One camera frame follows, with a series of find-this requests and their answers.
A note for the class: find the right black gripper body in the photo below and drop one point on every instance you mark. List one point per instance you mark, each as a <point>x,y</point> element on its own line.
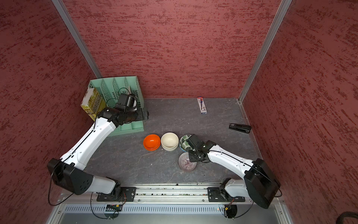
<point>194,157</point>

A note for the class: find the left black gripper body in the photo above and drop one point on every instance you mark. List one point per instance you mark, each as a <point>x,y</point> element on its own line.
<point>131,115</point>

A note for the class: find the small green leaf bowl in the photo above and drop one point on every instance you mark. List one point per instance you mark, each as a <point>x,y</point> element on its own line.
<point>183,143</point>

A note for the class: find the small pink striped bowl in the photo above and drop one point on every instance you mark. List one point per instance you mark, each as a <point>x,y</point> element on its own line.
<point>184,161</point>

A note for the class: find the small orange bowl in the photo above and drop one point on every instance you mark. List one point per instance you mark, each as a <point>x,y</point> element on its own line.
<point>151,140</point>

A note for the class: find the small cream bowl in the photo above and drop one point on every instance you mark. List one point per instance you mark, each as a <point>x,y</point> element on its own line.
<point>169,140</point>

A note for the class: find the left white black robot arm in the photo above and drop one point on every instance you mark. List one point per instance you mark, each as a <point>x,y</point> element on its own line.
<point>68,171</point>

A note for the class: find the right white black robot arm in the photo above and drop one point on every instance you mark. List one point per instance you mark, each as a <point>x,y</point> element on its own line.
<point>260,183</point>

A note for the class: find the large pink striped bowl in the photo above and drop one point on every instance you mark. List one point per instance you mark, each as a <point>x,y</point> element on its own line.
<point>187,169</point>

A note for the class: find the green plastic file organizer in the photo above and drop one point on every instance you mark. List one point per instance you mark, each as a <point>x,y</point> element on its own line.
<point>110,88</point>

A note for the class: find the large cream bowl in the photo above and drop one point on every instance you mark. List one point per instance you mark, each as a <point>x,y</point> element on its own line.
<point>169,148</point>

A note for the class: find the large orange bowl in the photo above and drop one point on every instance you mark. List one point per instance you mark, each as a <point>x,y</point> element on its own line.
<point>152,149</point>

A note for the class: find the yellow book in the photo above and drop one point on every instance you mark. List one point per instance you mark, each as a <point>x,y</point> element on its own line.
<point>93,103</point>

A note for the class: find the white pencil lead box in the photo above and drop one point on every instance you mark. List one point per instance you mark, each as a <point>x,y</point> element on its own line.
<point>202,106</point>

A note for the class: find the black stapler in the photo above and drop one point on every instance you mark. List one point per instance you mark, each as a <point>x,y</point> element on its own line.
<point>240,128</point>

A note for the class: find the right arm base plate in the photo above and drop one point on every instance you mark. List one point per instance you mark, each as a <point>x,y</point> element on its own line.
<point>215,194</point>

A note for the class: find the aluminium mounting rail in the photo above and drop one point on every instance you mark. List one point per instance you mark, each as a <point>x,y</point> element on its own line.
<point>157,194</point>

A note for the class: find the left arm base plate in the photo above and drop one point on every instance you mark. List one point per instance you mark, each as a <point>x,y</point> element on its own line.
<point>125,194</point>

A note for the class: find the left aluminium corner post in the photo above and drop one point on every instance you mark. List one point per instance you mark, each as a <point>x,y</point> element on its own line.
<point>65,16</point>

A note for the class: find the aluminium corner post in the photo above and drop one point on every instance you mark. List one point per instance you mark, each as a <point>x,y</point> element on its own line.
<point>281,12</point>
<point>65,16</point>

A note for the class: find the right aluminium corner post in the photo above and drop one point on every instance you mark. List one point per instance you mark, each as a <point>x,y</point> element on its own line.
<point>281,12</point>

